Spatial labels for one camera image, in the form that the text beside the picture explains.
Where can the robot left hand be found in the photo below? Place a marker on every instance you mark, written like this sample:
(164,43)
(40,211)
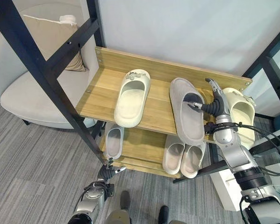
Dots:
(105,172)

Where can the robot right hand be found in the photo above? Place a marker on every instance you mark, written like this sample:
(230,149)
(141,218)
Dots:
(220,106)

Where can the cream slipper with buckle charms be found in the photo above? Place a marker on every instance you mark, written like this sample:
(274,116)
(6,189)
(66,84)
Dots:
(243,112)

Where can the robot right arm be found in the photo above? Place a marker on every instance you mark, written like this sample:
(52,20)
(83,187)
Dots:
(233,151)

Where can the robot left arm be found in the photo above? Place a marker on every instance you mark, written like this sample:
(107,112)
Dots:
(93,194)

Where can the light grey foam slipper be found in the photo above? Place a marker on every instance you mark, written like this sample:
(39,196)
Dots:
(112,142)

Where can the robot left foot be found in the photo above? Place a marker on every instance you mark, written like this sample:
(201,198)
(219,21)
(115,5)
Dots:
(125,200)

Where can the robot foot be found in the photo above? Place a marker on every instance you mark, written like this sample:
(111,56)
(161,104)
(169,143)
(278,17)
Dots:
(164,213)
(125,200)

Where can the grey plush slipper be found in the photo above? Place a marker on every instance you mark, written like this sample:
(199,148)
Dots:
(188,127)

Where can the wooden shelf board without backboard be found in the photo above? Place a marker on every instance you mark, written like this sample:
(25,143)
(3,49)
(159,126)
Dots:
(142,147)

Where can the robot left leg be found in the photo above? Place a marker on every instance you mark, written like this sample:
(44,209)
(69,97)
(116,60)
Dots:
(117,217)

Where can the wooden shelf board with backboard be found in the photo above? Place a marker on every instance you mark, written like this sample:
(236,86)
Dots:
(158,105)

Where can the white foam slipper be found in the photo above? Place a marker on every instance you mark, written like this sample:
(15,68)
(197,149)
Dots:
(191,161)
(173,156)

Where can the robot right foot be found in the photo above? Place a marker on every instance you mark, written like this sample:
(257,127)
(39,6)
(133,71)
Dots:
(164,213)

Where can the cream slipper with flower charms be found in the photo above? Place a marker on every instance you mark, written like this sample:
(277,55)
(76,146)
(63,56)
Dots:
(130,105)

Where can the white box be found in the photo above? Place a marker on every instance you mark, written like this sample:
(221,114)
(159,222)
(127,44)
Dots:
(226,193)

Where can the beige armchair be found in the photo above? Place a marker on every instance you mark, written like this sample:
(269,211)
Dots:
(25,100)

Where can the beige cushion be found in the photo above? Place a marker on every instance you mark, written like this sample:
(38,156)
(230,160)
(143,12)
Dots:
(51,35)

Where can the black metal rack frame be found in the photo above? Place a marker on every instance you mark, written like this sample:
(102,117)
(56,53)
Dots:
(25,39)

